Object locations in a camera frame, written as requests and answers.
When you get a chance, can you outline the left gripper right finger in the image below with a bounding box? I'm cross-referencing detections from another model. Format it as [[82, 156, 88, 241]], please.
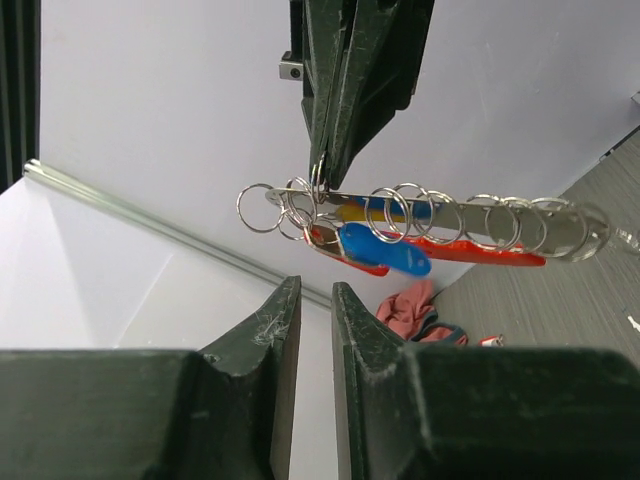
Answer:
[[332, 282, 639, 479]]

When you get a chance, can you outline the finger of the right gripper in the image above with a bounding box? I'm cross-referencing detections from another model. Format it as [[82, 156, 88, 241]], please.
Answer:
[[301, 1, 358, 175], [327, 1, 435, 189]]

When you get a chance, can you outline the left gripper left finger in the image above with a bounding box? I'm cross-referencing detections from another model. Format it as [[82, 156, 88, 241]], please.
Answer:
[[1, 276, 301, 479]]

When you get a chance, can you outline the metal key organizer red handle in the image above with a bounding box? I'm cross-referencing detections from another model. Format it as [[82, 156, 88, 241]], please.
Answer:
[[237, 164, 639, 277]]

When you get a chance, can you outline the pink shirt grey trim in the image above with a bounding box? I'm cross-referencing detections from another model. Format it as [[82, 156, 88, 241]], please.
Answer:
[[375, 279, 468, 346]]

